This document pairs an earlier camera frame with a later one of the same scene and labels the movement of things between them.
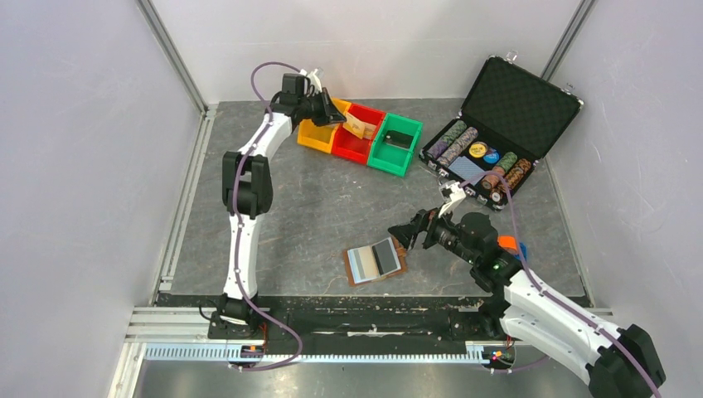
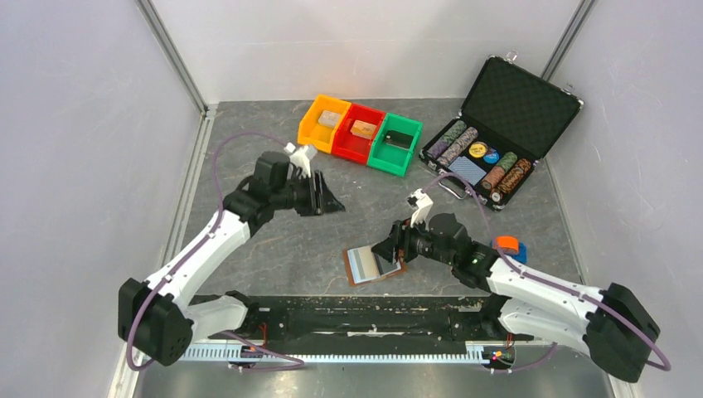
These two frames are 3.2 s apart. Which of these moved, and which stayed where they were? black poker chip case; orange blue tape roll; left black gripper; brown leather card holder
Moved: left black gripper
Stayed: black poker chip case; brown leather card holder; orange blue tape roll
